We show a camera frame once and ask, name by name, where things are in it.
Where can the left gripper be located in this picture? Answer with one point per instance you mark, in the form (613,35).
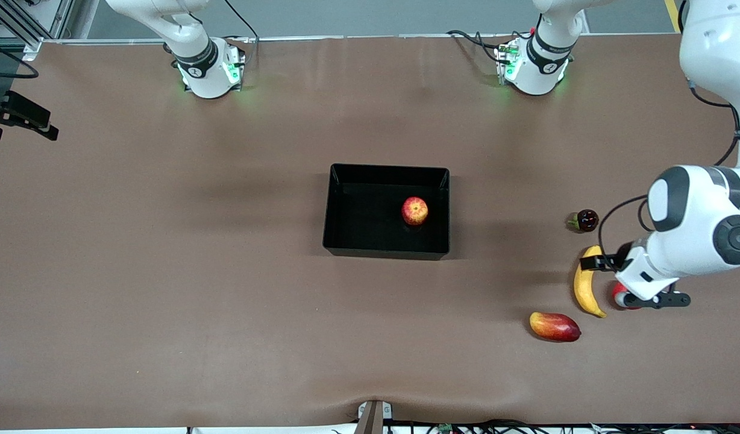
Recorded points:
(611,262)

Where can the red yellow apple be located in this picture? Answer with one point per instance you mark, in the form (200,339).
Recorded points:
(415,211)

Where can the black plastic box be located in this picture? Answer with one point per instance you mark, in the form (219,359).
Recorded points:
(364,217)

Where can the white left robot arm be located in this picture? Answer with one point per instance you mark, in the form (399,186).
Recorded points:
(713,54)

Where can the yellow banana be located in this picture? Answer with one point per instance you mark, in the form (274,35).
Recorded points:
(587,295)

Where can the deep red round fruit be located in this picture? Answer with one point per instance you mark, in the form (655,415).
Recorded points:
(617,295)

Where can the dark purple mangosteen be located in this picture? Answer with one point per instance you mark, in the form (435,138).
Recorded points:
(586,220)

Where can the red yellow mango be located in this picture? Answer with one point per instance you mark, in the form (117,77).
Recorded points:
(554,327)

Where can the brown table mat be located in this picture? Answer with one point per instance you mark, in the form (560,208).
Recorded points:
(225,241)

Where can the silver table edge strip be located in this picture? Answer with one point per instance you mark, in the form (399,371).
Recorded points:
(376,36)

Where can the aluminium frame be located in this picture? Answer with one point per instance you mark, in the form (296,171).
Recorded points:
(56,18)

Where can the grey table clamp bracket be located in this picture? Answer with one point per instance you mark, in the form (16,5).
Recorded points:
(375,419)

